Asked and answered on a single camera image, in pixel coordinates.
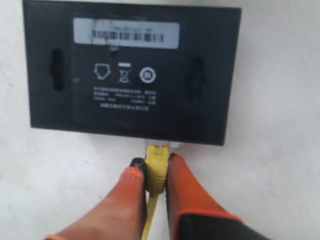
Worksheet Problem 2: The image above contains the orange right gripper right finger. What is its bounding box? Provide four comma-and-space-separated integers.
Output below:
166, 153, 266, 240

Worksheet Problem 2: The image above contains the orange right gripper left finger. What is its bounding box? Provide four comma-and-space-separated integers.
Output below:
46, 158, 147, 240

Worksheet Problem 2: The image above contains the yellow ethernet cable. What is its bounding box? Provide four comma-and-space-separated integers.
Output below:
141, 140, 181, 240

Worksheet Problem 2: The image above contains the black rectangular box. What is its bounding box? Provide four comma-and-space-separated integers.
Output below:
22, 0, 242, 146

